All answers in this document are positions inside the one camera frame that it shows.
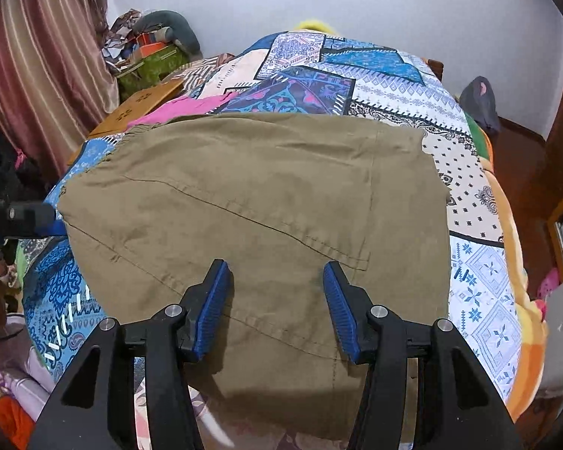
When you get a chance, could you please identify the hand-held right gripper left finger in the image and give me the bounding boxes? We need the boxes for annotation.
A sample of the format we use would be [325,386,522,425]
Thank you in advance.
[27,259,232,450]

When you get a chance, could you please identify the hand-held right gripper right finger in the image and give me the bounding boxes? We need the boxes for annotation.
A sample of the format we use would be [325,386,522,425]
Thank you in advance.
[322,261,521,450]

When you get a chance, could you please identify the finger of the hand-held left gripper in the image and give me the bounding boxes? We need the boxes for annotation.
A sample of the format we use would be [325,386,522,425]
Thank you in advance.
[8,202,69,240]

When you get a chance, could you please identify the khaki pants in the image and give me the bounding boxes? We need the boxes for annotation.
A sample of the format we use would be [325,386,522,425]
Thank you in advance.
[56,111,452,444]

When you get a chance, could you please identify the striped pink curtain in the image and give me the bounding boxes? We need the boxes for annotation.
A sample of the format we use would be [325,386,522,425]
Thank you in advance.
[0,0,123,183]

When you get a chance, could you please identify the wooden board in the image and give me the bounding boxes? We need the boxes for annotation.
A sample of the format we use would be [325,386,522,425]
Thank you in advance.
[87,77,186,140]

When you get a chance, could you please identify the patchwork printed bedsheet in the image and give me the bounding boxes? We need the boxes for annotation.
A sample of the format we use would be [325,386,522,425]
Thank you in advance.
[21,30,521,404]

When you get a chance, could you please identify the pile of colourful clothes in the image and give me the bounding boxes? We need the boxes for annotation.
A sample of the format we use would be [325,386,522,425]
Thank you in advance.
[0,314,62,450]

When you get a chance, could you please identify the pink cloth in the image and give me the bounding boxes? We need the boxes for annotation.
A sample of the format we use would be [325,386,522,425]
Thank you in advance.
[126,91,240,133]

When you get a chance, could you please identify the orange blanket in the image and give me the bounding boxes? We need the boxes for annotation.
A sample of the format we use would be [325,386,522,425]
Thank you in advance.
[469,117,549,413]

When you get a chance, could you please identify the green printed bag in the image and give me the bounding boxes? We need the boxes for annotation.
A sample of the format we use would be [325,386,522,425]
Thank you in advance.
[117,43,191,101]

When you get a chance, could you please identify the pile of clutter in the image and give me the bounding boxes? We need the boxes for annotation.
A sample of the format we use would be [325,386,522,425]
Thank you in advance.
[102,8,170,76]

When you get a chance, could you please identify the pink soft toy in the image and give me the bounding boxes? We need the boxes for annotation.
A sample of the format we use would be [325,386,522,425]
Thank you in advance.
[536,267,560,303]

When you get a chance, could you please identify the grey neck pillow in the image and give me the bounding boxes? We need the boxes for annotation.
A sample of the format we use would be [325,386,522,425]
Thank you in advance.
[134,10,202,54]

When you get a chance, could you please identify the dark bag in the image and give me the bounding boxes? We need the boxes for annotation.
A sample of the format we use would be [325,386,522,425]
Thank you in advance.
[459,76,502,134]

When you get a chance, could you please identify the yellow pillow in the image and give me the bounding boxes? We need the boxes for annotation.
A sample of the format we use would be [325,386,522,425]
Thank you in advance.
[295,19,341,36]

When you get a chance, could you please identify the wooden door frame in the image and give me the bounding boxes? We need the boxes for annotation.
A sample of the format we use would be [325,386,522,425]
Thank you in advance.
[525,23,563,282]

